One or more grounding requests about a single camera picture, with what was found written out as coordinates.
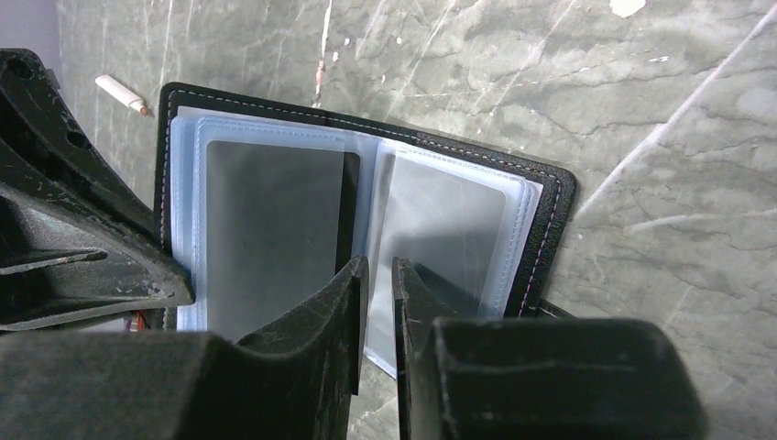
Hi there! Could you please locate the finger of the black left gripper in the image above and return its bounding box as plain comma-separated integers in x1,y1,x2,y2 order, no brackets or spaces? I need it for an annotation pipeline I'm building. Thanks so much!
1,48,160,249
1,183,194,331

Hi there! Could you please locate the small white cigarette-like stick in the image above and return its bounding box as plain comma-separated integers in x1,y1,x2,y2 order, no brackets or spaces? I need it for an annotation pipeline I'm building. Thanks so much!
94,74,150,116

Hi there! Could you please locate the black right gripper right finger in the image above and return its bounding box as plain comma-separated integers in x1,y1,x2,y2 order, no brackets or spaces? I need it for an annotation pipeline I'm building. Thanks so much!
391,258,709,439

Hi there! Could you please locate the black leather card holder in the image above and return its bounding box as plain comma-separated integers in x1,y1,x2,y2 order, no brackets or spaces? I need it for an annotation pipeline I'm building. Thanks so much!
155,82,577,375

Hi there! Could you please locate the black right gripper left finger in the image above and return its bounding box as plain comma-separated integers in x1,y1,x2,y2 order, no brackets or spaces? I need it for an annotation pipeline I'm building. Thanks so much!
1,256,369,439

